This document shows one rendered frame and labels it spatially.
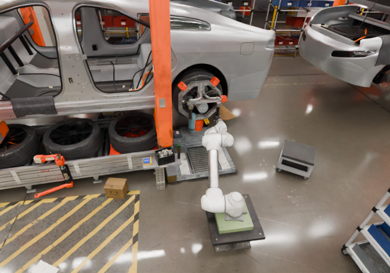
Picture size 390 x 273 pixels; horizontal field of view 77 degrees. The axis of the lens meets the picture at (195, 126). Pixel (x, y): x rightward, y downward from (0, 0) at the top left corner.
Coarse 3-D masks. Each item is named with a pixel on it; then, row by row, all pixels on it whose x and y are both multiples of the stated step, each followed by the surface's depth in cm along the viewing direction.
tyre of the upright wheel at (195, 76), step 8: (184, 72) 310; (192, 72) 303; (200, 72) 302; (208, 72) 312; (176, 80) 309; (184, 80) 296; (192, 80) 296; (200, 80) 299; (176, 88) 300; (176, 96) 305; (176, 104) 311
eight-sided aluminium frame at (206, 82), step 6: (192, 84) 290; (198, 84) 292; (204, 84) 294; (210, 84) 296; (186, 90) 293; (216, 90) 303; (180, 96) 296; (216, 96) 314; (180, 102) 303; (180, 108) 308; (186, 114) 315; (204, 114) 327; (210, 114) 323
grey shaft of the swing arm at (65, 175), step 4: (56, 156) 263; (64, 164) 277; (60, 168) 275; (64, 168) 275; (68, 168) 282; (64, 172) 277; (68, 172) 284; (64, 176) 281; (68, 176) 288; (68, 180) 285; (72, 180) 293
